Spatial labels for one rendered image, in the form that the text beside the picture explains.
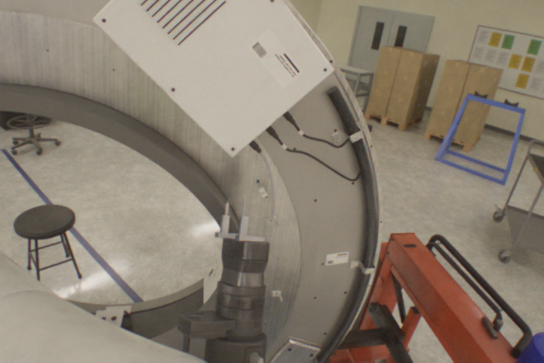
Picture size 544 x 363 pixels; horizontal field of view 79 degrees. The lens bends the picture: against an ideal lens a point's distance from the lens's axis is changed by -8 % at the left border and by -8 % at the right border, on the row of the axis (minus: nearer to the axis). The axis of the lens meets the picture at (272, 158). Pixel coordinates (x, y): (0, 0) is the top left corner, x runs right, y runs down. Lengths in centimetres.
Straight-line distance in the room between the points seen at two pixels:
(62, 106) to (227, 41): 26
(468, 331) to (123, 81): 109
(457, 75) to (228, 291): 623
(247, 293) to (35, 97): 41
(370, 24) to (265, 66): 946
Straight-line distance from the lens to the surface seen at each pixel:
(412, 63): 677
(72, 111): 57
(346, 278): 85
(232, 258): 55
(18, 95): 59
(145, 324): 138
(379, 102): 701
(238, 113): 46
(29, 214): 250
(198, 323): 52
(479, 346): 119
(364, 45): 993
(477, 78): 652
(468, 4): 927
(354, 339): 146
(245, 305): 54
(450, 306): 126
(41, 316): 21
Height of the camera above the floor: 171
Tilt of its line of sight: 23 degrees down
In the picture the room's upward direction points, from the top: 9 degrees clockwise
